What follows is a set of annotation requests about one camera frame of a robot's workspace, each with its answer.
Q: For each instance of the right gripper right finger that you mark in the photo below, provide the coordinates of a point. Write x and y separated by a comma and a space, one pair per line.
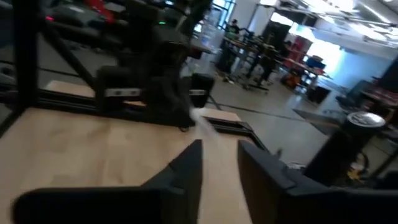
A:
311, 208

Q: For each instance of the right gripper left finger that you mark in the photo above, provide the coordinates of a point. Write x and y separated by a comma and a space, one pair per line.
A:
124, 205

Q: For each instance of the clear plastic zip bag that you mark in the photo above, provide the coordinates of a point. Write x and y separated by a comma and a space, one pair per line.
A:
203, 124

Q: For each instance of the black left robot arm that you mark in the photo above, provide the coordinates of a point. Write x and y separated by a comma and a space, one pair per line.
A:
161, 62

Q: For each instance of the black tower fan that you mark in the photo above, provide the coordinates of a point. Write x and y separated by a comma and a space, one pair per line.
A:
335, 155

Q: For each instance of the black floor mat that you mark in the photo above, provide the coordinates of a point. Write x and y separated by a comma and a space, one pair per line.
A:
320, 121

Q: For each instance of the person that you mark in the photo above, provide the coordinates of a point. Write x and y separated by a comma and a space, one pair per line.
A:
267, 62
234, 27

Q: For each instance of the black waste bin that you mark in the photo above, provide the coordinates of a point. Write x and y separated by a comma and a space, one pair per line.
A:
318, 95

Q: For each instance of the dark office chair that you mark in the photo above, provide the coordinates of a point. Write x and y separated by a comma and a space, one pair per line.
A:
353, 93

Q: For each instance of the silver metal bracket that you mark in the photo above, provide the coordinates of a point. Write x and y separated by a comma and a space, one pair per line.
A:
122, 92
198, 92

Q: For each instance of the black aluminium table frame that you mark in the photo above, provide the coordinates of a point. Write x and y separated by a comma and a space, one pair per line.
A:
25, 62

